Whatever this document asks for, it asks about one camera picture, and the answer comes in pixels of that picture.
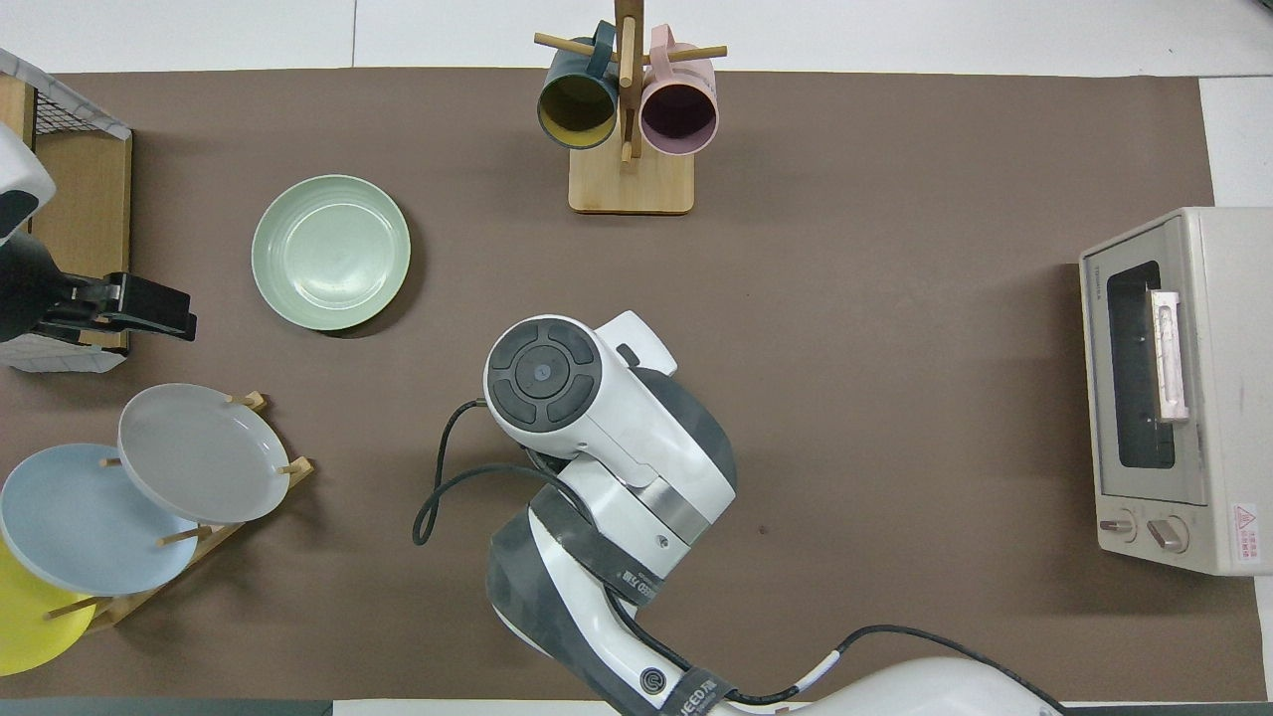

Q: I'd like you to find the grey plate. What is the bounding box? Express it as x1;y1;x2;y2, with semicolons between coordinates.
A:
116;383;292;526

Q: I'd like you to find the wooden plate rack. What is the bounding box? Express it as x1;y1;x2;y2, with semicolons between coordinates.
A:
44;390;316;633

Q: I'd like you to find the light green plate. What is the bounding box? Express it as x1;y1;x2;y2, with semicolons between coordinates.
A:
251;174;413;333

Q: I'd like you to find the light blue plate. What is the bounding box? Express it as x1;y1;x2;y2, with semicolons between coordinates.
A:
0;443;201;598

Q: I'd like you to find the wooden mug rack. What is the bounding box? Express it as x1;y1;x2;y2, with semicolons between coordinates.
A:
533;0;728;216

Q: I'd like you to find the white patterned cloth bag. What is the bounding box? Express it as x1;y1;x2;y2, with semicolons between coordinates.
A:
0;332;129;375

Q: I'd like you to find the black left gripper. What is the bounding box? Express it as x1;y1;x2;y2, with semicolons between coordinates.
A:
0;231;198;346

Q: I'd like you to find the teal mug yellow inside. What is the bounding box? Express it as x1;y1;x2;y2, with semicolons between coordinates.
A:
536;21;621;151

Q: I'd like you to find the yellow plate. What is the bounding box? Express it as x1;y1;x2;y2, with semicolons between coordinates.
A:
0;537;98;678

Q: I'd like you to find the pink mug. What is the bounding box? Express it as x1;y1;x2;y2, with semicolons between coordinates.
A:
638;24;720;158

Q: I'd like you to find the brown table mat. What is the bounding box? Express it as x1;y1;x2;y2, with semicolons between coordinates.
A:
0;67;1267;703

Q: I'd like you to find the white toaster oven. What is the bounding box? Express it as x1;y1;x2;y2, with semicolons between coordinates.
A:
1079;206;1273;578

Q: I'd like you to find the black wire basket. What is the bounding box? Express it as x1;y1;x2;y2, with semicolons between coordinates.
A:
0;47;133;142

